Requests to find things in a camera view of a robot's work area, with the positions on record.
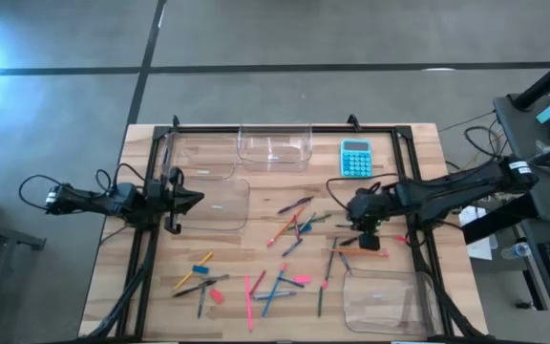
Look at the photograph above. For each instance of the small red tab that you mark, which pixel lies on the small red tab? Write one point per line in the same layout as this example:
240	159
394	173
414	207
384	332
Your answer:
401	239

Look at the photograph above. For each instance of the dark green crayon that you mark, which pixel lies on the dark green crayon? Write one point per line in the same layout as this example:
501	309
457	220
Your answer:
342	225

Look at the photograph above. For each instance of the red eraser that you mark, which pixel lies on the red eraser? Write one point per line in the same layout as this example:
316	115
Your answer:
216	295

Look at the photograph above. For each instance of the teal sticky note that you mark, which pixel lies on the teal sticky note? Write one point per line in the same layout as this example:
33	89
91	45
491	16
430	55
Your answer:
548	113

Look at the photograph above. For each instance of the dark blue crayon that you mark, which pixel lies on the dark blue crayon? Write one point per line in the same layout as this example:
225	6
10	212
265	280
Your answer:
291	283

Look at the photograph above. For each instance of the black pen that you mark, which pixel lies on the black pen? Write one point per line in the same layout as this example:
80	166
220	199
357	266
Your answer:
194	288

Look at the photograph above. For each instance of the grey crayon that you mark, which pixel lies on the grey crayon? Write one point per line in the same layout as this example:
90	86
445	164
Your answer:
215	277

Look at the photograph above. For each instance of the black desk crossbar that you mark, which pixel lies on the black desk crossbar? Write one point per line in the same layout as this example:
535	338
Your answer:
499	220

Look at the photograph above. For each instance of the dark purple pen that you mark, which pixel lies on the dark purple pen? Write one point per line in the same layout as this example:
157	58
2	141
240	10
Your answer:
294	205

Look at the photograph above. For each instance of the black aluminium table frame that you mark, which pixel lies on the black aluminium table frame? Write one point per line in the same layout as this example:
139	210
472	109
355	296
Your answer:
327	129

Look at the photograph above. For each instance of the blue marker pen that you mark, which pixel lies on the blue marker pen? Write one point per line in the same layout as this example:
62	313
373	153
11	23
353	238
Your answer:
345	262

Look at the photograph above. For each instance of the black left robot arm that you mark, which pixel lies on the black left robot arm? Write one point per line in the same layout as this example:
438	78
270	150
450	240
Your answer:
112	200

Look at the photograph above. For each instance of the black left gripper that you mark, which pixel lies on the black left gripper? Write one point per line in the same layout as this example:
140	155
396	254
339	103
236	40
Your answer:
162	198

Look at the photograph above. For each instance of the white paper sheet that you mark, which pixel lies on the white paper sheet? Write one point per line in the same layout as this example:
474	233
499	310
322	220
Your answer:
484	249

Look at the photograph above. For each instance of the turquoise calculator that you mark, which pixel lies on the turquoise calculator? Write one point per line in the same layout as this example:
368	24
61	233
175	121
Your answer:
356	162

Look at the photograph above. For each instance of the red crayon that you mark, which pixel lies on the red crayon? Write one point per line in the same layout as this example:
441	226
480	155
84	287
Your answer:
258	283

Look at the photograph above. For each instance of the dark grey pen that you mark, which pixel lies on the dark grey pen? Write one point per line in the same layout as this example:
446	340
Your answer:
201	302

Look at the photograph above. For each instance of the maroon crayon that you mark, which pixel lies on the maroon crayon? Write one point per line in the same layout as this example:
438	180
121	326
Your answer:
297	235

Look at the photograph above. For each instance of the dark green pencil pink eraser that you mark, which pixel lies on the dark green pencil pink eraser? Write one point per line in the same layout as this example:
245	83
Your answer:
328	267

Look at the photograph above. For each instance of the black crayon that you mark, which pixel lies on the black crayon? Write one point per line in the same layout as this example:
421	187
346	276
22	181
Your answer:
349	241

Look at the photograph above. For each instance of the clear water bottle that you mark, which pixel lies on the clear water bottle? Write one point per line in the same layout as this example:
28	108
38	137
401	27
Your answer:
516	250

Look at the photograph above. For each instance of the small blue pen piece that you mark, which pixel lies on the small blue pen piece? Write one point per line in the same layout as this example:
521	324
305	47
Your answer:
309	220

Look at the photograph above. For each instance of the clear plastic bin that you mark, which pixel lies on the clear plastic bin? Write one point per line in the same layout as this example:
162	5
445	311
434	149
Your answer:
227	215
198	157
380	310
275	148

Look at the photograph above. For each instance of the small black object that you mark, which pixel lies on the small black object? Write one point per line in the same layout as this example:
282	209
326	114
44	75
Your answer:
523	304

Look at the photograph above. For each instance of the blue pencil pink eraser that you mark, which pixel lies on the blue pencil pink eraser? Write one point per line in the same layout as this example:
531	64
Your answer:
268	306

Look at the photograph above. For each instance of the grey translucent pen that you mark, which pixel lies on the grey translucent pen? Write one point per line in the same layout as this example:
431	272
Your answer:
284	294

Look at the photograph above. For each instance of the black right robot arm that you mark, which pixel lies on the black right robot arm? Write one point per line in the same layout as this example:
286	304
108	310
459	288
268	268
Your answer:
447	191

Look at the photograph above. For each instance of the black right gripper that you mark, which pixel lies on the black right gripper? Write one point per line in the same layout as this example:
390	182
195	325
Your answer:
370	210

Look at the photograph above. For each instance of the black pole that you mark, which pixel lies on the black pole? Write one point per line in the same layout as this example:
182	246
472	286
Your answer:
547	79

